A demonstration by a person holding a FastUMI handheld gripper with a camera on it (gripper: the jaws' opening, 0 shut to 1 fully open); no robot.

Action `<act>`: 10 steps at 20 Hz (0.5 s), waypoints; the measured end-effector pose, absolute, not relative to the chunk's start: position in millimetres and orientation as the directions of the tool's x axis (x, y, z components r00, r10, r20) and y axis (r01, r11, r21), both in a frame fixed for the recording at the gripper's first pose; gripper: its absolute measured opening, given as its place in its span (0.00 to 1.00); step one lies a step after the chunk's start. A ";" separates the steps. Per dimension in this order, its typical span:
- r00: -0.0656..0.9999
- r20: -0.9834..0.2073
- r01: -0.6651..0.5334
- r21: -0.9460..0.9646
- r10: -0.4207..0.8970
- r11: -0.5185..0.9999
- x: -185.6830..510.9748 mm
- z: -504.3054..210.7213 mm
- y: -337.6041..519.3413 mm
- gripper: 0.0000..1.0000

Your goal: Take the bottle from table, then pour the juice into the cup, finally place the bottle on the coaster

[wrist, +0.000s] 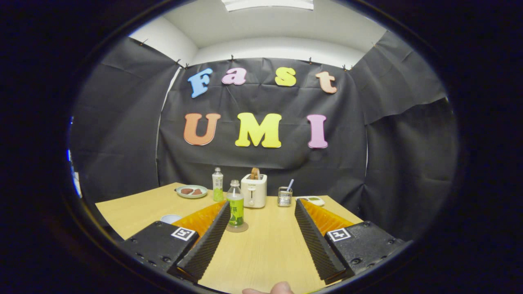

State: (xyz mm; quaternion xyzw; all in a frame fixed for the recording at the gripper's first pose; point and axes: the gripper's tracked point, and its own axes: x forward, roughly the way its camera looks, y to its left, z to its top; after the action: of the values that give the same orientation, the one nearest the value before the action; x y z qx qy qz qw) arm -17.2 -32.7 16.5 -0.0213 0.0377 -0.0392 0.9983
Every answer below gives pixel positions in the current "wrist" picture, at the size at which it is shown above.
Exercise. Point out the ceiling light panel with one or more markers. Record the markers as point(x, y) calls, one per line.
point(267, 4)

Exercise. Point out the slim bottle with green label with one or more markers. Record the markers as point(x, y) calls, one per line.
point(217, 183)

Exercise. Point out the juice bottle with green label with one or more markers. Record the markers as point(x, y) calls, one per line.
point(235, 208)

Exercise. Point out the wooden table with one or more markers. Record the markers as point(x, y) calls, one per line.
point(261, 253)

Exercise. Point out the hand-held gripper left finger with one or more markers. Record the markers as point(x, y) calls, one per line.
point(206, 243)

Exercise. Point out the pale green plate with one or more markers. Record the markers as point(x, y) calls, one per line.
point(192, 196)

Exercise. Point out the white toaster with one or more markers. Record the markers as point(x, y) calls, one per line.
point(254, 194)

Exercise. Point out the round brown coaster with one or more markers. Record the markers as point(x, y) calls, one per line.
point(237, 229)

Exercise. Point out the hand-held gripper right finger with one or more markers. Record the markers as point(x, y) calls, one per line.
point(318, 243)

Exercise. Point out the brown food piece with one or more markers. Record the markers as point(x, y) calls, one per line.
point(186, 191)
point(197, 192)

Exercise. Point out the purple straw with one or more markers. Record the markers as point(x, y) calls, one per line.
point(290, 184)

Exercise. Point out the bread slice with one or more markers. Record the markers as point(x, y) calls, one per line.
point(255, 174)

